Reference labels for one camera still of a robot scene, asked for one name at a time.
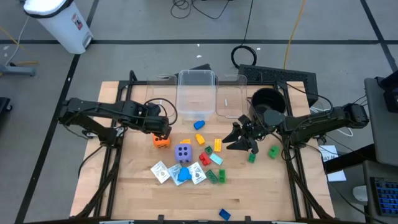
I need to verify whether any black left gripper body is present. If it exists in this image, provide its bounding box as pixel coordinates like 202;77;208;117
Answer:
146;115;173;135

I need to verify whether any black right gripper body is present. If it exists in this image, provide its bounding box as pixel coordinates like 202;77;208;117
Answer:
238;109;287;141

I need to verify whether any orange foam die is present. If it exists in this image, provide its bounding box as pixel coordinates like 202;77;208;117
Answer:
152;134;171;149

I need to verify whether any purple foam die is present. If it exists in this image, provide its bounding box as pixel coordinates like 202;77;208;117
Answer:
174;143;193;164

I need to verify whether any bright green studded block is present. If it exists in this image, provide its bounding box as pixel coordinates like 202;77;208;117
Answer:
268;145;281;160

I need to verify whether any white playing card deck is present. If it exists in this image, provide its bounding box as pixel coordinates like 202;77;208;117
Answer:
167;163;185;187
150;160;171;184
187;161;208;185

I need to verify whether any large light blue peg block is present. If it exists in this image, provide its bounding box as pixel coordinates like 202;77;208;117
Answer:
177;166;193;182

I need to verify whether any black bucket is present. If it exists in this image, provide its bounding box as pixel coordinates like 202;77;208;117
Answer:
250;87;287;124

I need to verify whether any shallow clear plastic bin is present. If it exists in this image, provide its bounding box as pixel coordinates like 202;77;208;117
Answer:
146;73;178;119
216;73;249;119

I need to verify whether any light cyan flat brick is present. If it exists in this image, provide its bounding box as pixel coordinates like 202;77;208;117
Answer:
209;152;224;166

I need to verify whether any red brick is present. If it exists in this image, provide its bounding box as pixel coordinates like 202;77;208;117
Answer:
198;151;212;167

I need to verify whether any black perforated panel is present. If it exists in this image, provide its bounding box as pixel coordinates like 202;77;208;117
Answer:
238;63;319;107

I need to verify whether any long dark green brick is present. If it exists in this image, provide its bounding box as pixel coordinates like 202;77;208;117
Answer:
205;169;219;184

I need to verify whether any tall clear plastic bin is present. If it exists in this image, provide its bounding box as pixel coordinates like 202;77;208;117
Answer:
175;68;218;122

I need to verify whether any dark blue flat brick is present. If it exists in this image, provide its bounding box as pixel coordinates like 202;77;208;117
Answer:
218;208;232;222

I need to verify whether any black desk beam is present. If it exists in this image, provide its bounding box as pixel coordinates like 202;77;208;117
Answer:
322;143;377;175

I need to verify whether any white paper sheet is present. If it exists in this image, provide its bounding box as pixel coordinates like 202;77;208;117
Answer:
318;144;348;183

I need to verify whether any white computer mouse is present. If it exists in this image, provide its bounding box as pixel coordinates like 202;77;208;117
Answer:
352;185;369;203

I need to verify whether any backlit keyboard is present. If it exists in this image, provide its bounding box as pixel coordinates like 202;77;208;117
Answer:
369;176;398;218

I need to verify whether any white trash can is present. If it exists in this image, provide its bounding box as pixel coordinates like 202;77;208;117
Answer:
23;0;94;55

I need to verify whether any grey stand base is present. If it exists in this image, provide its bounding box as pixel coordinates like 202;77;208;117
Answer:
0;63;37;78

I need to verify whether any black equipment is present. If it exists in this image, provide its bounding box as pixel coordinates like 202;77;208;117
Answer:
0;96;14;121

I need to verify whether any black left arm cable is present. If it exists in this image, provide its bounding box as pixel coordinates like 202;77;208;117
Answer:
144;97;179;127

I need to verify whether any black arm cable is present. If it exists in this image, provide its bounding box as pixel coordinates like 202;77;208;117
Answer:
276;81;335;110
144;97;179;127

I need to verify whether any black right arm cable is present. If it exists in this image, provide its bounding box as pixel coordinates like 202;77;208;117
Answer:
276;81;335;110

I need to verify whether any black coiled cable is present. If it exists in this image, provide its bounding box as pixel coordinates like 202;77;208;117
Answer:
230;0;258;70

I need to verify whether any yellow cable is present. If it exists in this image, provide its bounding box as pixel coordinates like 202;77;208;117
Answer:
282;0;307;70

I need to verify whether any black looped cable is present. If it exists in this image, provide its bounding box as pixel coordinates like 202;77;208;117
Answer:
170;0;233;20

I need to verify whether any thin white cable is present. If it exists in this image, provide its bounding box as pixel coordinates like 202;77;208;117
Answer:
4;17;30;66

